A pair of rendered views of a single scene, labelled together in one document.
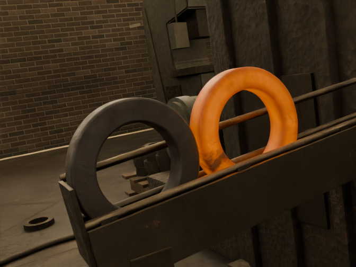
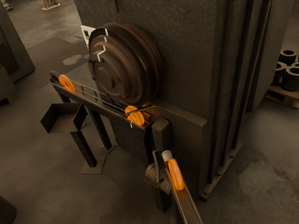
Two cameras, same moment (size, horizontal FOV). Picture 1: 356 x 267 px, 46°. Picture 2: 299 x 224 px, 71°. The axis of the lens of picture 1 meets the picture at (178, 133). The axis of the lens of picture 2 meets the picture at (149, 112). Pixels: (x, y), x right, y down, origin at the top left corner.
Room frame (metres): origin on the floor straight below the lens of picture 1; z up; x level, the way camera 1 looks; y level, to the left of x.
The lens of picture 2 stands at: (0.83, -1.95, 1.71)
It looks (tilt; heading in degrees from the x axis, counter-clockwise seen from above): 42 degrees down; 73
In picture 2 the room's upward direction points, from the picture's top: 10 degrees counter-clockwise
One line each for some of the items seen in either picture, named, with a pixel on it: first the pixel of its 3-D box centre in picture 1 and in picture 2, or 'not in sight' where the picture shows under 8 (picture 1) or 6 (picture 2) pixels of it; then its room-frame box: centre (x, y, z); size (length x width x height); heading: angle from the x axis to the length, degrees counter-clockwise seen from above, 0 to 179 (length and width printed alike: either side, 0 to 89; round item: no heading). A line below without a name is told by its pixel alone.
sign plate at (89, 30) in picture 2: not in sight; (97, 42); (0.98, -0.57, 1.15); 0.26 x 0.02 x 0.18; 115
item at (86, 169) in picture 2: not in sight; (78, 141); (0.57, -0.56, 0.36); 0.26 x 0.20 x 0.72; 150
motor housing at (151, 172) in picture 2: not in sight; (165, 193); (1.05, -1.28, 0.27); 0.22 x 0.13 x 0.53; 115
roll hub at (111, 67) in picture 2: not in sight; (108, 77); (0.94, -0.96, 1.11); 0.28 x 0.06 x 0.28; 115
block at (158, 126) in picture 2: not in sight; (163, 136); (1.14, -1.13, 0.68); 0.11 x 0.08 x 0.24; 25
